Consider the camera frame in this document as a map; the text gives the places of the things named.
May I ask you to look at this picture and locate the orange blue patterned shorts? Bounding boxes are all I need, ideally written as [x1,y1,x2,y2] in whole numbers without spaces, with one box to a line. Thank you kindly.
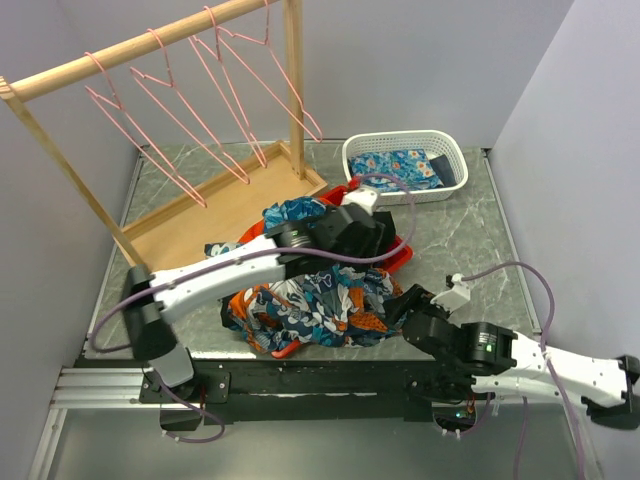
[220,265,406,353]

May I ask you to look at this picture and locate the pink wire hanger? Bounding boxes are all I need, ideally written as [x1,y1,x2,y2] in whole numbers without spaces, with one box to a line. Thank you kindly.
[215,1,324,144]
[129,28,250,185]
[189,5,268,168]
[84,52,207,208]

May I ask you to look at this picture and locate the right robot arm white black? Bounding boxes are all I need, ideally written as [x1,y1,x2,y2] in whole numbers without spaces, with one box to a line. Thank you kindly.
[383,280,639,431]

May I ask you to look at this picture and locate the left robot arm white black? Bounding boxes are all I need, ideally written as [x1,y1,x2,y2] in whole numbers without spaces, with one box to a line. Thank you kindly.
[122,204,396,402]

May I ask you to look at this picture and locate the blue floral shorts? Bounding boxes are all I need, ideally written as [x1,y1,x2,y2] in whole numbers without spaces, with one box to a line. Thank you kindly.
[204,196,329,258]

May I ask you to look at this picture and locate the black garment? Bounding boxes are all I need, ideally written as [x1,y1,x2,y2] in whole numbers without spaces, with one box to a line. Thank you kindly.
[373,211,396,255]

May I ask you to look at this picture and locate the red plastic tray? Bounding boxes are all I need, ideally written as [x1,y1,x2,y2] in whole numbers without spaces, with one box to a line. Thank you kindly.
[239,185,413,360]

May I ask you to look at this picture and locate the blue floral cloth in basket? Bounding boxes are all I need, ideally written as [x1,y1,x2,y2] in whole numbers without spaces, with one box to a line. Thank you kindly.
[347,149,444,193]

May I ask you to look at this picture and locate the dark denim cloth in basket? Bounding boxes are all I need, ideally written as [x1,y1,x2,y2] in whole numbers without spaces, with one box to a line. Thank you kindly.
[430,155,457,188]

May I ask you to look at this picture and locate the white plastic basket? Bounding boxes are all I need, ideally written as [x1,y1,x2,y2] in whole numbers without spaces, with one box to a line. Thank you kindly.
[342,130,469,203]

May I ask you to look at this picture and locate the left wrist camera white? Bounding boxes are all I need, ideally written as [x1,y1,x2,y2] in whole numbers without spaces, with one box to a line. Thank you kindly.
[340,186,380,215]

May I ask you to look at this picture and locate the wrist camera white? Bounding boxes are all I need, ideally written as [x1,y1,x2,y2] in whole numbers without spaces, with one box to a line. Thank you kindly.
[430,273,471,314]
[340,186,380,215]

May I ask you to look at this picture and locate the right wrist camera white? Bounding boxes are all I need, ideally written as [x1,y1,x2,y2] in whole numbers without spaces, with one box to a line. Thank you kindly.
[430,273,471,314]

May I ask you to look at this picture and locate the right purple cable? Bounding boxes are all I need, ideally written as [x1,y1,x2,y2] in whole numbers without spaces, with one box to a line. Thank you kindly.
[459,260,589,480]

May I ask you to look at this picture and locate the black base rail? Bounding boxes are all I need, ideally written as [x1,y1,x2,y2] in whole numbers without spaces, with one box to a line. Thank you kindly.
[138,357,494,434]

